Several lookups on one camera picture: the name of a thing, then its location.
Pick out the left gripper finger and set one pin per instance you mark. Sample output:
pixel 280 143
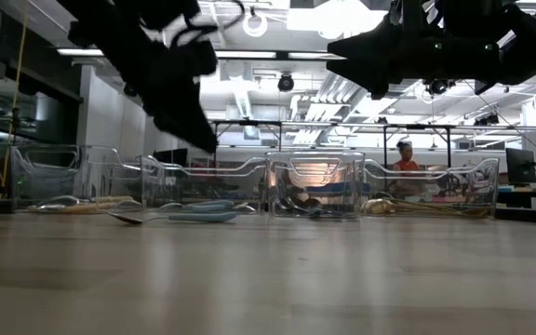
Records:
pixel 184 116

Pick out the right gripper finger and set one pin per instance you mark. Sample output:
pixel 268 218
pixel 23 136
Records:
pixel 365 60

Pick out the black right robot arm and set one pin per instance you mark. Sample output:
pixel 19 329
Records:
pixel 533 46

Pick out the black ceiling spotlight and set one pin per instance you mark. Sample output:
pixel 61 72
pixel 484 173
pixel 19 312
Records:
pixel 486 119
pixel 129 90
pixel 438 87
pixel 285 83

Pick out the black computer monitor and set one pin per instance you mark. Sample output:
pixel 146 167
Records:
pixel 175 156
pixel 520 166

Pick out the clear plastic bin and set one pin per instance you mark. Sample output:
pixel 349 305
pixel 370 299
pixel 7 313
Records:
pixel 203 186
pixel 44 181
pixel 317 186
pixel 463 191

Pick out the black beam with light strips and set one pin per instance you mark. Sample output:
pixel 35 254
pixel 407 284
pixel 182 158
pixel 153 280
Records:
pixel 258 55

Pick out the person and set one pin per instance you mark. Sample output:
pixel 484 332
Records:
pixel 406 163

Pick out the dark desk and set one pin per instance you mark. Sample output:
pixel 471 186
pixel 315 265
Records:
pixel 514 197

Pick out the black table frame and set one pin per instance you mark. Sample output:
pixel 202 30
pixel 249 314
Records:
pixel 249 123
pixel 417 126

